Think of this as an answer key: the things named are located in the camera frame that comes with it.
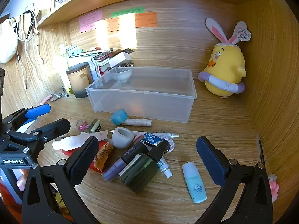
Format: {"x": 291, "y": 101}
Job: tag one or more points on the blue ink box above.
{"x": 153, "y": 139}

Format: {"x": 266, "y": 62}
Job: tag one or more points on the light blue bottle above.
{"x": 195, "y": 184}

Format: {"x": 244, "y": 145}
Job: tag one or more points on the stack of books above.
{"x": 102, "y": 57}

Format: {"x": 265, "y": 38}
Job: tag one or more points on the person's left forearm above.
{"x": 5, "y": 197}

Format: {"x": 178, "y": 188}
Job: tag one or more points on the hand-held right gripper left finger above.
{"x": 84, "y": 161}

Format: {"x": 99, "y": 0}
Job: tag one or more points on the dark green bottle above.
{"x": 140, "y": 175}

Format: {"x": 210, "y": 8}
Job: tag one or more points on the person's left hand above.
{"x": 22, "y": 183}

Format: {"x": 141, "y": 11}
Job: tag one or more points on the red envelope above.
{"x": 93, "y": 166}

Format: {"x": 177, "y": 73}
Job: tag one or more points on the blue tape roll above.
{"x": 119, "y": 117}

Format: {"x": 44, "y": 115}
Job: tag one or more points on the clear plastic box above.
{"x": 144, "y": 98}

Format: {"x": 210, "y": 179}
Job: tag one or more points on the red white marker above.
{"x": 95, "y": 48}

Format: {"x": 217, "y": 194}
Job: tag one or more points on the green sticky note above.
{"x": 127, "y": 12}

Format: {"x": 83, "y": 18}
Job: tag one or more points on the white cardboard box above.
{"x": 120, "y": 59}

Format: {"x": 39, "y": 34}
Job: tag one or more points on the pink fluffy object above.
{"x": 273, "y": 189}

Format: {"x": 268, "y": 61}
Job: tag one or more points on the pale teal box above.
{"x": 73, "y": 51}

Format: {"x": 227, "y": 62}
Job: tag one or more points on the white fluffy bag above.
{"x": 8, "y": 44}

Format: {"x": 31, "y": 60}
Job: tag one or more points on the orange sticky note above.
{"x": 114, "y": 25}
{"x": 147, "y": 19}

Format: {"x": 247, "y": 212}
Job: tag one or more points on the pink sticky note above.
{"x": 90, "y": 22}

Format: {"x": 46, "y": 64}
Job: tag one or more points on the small white tube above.
{"x": 164, "y": 168}

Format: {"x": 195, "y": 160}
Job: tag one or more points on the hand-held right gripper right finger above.
{"x": 210, "y": 161}

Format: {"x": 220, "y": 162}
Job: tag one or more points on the pink pen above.
{"x": 46, "y": 98}

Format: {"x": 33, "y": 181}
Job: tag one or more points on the white printed pouch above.
{"x": 94, "y": 71}

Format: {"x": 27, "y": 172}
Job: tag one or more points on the white plastic bottle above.
{"x": 67, "y": 143}

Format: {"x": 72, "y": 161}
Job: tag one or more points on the yellow chick plush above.
{"x": 224, "y": 67}

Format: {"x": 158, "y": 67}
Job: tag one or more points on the white pen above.
{"x": 171, "y": 135}

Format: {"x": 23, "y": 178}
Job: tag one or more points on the brown lidded mug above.
{"x": 78, "y": 81}

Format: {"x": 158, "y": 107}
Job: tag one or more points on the white tape roll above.
{"x": 121, "y": 138}

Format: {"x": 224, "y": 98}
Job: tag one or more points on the purple tube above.
{"x": 113, "y": 171}

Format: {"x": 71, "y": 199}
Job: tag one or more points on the pale green dotted block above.
{"x": 94, "y": 125}

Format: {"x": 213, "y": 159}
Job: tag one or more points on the black script tube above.
{"x": 133, "y": 152}

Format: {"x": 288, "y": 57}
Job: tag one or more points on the metal nail clipper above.
{"x": 65, "y": 91}

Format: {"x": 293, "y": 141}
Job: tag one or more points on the white cosmetic tube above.
{"x": 139, "y": 122}

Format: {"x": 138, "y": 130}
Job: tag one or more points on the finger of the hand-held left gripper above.
{"x": 56, "y": 127}
{"x": 38, "y": 110}

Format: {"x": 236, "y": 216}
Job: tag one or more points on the orange snack packet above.
{"x": 104, "y": 156}

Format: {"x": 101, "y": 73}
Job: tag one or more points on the glass bowl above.
{"x": 121, "y": 74}

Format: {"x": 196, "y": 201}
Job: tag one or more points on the white fruit printed carton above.
{"x": 102, "y": 70}

